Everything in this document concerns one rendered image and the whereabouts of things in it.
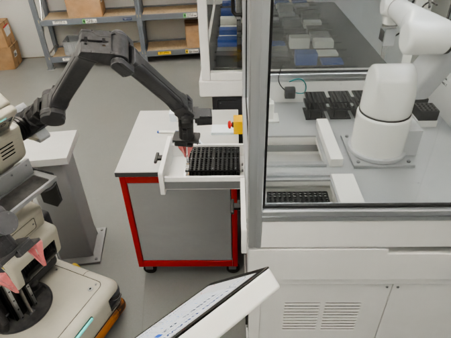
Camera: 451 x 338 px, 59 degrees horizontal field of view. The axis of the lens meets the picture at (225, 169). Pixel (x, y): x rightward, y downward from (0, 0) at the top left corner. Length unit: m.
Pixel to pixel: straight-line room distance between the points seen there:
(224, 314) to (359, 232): 0.57
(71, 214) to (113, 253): 0.39
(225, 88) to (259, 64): 1.50
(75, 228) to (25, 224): 0.88
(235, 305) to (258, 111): 0.44
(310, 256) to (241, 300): 0.50
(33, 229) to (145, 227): 0.68
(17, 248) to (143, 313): 1.23
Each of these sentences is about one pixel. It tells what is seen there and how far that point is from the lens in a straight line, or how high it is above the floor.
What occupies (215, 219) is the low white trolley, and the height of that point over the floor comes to 0.44.
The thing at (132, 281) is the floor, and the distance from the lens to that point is 2.42.
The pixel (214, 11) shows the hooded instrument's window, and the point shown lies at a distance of 2.27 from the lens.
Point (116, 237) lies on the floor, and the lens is 2.69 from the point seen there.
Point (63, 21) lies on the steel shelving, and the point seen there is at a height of 0.58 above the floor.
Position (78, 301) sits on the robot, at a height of 0.28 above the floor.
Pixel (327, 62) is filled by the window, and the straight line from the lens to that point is 0.92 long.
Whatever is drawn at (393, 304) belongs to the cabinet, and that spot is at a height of 0.66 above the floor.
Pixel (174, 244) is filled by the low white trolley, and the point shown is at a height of 0.26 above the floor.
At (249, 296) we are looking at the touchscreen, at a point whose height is 1.18.
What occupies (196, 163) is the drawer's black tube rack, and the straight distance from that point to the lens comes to 1.64.
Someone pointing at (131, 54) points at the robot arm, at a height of 1.45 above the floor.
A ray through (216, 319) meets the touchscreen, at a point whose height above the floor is 1.19.
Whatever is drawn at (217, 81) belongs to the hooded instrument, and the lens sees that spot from 2.37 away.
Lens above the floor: 1.83
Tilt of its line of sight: 36 degrees down
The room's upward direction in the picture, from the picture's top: 2 degrees counter-clockwise
